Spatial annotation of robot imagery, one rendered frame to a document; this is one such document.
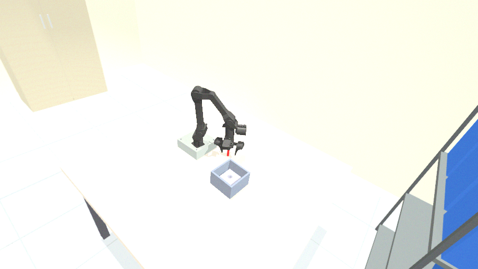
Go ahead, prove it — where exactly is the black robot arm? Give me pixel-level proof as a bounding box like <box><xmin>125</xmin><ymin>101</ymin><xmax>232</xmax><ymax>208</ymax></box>
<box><xmin>191</xmin><ymin>85</ymin><xmax>247</xmax><ymax>150</ymax></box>

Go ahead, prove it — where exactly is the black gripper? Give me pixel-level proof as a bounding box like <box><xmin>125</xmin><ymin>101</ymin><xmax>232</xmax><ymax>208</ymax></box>
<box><xmin>214</xmin><ymin>134</ymin><xmax>244</xmax><ymax>155</ymax></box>

